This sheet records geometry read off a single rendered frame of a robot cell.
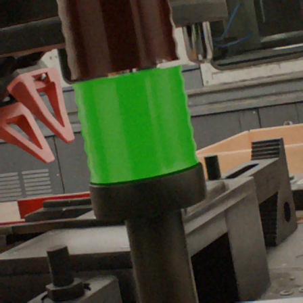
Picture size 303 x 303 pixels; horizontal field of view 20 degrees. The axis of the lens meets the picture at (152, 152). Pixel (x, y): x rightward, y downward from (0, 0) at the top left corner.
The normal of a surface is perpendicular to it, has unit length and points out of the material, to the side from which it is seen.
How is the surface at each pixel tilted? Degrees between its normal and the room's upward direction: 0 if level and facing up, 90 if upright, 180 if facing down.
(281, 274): 0
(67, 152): 90
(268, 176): 90
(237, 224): 90
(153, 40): 76
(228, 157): 88
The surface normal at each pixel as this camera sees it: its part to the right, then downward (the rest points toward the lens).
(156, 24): 0.63, -0.28
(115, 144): -0.42, -0.07
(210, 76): -0.50, 0.18
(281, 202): 0.88, -0.11
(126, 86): -0.05, -0.13
